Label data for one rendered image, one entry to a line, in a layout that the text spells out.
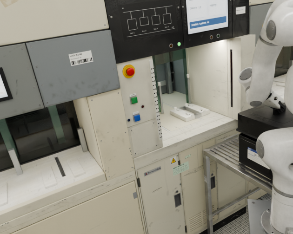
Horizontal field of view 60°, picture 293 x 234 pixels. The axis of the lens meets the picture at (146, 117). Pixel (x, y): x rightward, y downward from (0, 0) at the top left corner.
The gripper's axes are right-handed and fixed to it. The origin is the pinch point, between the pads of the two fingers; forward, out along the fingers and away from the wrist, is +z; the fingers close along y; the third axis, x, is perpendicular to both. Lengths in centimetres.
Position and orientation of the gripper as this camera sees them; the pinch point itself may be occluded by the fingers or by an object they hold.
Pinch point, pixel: (278, 108)
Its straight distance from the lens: 142.4
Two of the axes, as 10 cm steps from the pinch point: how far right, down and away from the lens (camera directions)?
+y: -4.5, -2.8, 8.5
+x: -5.3, 8.5, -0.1
